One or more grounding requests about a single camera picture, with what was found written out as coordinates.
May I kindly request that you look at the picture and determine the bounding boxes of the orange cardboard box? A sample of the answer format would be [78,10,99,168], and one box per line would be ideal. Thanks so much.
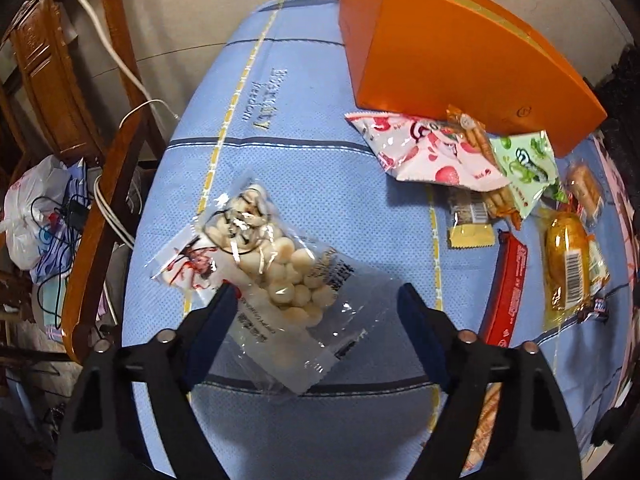
[338,0,609,159]

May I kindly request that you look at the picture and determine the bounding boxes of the black fuzzy cloth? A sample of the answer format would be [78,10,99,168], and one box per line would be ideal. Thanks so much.
[594,42,640,137]

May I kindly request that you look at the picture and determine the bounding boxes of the long red snack packet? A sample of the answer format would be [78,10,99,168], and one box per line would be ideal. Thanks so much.
[476,229,529,350]

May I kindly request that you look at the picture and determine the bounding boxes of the small bread packet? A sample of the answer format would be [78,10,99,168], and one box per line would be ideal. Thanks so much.
[566,161,607,227]

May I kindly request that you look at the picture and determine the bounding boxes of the clear white nut packet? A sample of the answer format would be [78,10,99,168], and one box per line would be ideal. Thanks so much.
[146,171,397,397]

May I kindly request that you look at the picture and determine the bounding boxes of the blue printed tablecloth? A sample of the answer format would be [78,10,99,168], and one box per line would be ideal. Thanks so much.
[119,0,640,480]

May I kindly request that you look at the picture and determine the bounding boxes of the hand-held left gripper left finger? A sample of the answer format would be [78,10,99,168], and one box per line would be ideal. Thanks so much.
[52,281,239,480]

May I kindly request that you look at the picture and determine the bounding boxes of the white cable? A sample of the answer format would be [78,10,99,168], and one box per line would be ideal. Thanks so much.
[60,0,182,252]

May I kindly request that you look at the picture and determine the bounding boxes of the tangle of dark cables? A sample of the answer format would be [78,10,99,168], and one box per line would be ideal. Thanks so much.
[29,192,93,263]

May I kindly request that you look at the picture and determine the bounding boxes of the green print snack packet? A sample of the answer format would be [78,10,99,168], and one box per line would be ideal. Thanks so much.
[487,130,562,221]

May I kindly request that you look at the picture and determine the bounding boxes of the pink cloth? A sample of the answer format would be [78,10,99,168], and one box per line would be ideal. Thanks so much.
[594,131,640,313]

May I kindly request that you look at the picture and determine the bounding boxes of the bread packet with barcode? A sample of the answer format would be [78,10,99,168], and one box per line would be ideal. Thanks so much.
[541,209,612,329]

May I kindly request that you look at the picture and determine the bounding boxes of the small yellow snack packet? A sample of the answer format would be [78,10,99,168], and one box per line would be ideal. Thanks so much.
[446,186,497,251]

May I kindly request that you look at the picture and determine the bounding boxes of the orange striped snack packet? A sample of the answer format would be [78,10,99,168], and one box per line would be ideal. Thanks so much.
[459,381,502,477]

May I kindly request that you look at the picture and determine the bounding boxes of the carved wooden chair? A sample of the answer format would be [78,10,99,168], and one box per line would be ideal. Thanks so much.
[0,0,108,162]

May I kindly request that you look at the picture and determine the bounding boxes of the dark snack packet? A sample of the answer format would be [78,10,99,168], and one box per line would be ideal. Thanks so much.
[576,296,612,322]

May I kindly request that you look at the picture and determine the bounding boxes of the white plastic bag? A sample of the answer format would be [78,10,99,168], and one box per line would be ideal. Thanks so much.
[0,154,77,272]

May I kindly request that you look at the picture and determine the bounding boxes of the biscuit stick packet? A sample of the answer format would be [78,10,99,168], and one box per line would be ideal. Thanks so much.
[446,104,524,232]

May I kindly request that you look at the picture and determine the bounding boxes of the pink strawberry print packet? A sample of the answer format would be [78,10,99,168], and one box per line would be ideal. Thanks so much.
[344,111,512,194]

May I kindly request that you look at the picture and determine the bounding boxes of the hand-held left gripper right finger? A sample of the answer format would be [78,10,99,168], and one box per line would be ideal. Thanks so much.
[396,281,584,480]

